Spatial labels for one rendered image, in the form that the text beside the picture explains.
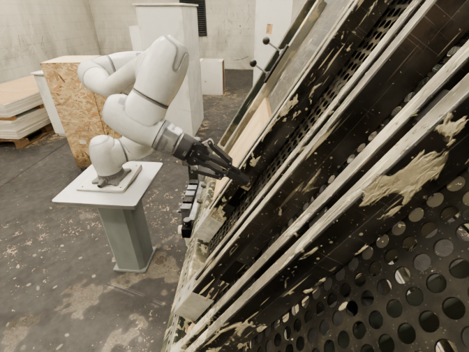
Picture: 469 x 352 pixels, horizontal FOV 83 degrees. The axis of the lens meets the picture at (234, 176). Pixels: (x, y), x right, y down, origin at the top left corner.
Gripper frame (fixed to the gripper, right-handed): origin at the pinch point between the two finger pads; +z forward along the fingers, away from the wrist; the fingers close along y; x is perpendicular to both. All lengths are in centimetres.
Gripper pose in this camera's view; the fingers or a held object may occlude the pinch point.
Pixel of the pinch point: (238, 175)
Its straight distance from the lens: 80.9
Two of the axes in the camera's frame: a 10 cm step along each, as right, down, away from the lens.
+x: 0.5, -5.4, 8.4
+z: 8.6, 4.5, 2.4
